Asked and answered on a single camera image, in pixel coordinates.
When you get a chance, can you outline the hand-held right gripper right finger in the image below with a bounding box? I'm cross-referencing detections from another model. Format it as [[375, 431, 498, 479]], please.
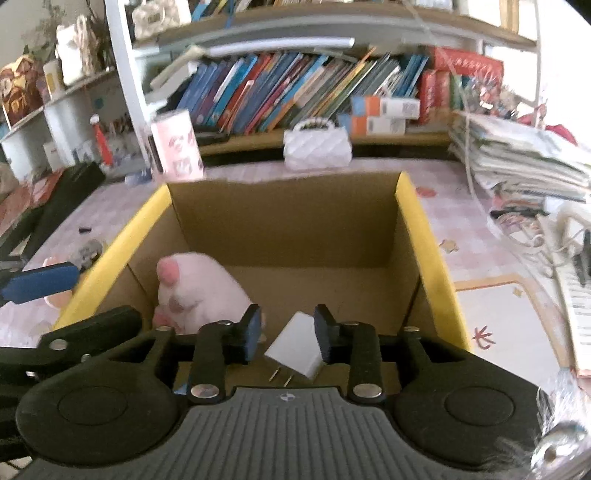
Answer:
[[314, 305, 444, 400]]

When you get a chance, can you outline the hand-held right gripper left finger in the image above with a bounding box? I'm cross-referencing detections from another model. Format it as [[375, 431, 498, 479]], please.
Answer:
[[134, 305, 262, 400]]

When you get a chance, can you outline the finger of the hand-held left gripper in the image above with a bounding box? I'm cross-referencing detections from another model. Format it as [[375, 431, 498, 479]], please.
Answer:
[[0, 258, 80, 306], [37, 307, 144, 354]]

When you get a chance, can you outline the white charger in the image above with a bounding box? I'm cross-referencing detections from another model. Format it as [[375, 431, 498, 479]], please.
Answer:
[[264, 311, 326, 386]]

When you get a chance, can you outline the pink plush toy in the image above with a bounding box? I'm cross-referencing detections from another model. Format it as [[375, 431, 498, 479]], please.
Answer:
[[154, 253, 259, 334]]

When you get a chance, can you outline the yellow cardboard box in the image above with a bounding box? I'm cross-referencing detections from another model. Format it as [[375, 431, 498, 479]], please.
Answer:
[[53, 171, 474, 370]]

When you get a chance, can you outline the black electronic keyboard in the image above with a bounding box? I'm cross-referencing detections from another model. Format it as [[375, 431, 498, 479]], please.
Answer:
[[0, 161, 107, 273]]

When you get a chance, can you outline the white box red label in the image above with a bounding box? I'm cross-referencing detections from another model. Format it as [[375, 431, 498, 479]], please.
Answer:
[[43, 141, 63, 171]]

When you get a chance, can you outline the red tassel ornament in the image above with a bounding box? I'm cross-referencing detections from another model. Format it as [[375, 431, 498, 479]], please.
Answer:
[[90, 114, 114, 167]]

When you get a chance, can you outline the white desk pen organizer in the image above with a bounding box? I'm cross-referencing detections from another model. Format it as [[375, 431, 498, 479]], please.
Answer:
[[99, 117, 148, 162]]

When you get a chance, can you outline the cream placemat orange border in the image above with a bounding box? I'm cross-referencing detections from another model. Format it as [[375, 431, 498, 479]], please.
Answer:
[[455, 274, 578, 372]]

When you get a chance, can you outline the printed figure paper lantern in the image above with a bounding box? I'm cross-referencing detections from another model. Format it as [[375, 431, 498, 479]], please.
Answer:
[[0, 54, 44, 127]]

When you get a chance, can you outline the white quilted handbag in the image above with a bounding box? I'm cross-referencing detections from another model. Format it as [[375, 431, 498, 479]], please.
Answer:
[[283, 117, 352, 169]]

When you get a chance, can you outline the pink cylindrical humidifier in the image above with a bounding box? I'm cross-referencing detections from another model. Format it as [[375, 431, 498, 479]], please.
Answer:
[[150, 110, 206, 181]]

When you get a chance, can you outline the white jar yellow label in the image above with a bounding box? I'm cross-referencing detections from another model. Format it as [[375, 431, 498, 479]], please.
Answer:
[[43, 60, 65, 93]]

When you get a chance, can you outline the white bookshelf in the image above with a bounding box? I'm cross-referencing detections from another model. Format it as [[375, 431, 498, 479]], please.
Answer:
[[0, 0, 541, 185]]

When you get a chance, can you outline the orange white small box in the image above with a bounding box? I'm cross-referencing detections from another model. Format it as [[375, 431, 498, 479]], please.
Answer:
[[350, 115, 407, 137], [350, 95, 421, 118]]

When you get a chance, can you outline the long row of slanted books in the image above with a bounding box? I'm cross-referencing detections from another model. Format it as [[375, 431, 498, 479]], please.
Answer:
[[178, 52, 428, 134]]

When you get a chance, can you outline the open printed booklet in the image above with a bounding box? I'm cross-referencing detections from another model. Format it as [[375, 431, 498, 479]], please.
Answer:
[[551, 258, 591, 377]]

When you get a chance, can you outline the blurred shiny grey object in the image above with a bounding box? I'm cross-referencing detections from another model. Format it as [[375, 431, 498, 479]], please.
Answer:
[[529, 369, 591, 480]]

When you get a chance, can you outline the stack of newspapers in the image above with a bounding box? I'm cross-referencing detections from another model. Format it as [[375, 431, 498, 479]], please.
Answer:
[[448, 111, 591, 202]]

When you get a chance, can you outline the red boxed book set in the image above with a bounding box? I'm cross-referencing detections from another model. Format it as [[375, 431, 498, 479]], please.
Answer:
[[418, 46, 505, 124]]

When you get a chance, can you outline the cream quilted handbag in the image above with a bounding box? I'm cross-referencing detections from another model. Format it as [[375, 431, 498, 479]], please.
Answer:
[[131, 0, 192, 26]]

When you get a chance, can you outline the row of colourful upright books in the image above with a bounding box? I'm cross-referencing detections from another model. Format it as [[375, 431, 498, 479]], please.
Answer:
[[191, 0, 278, 14]]

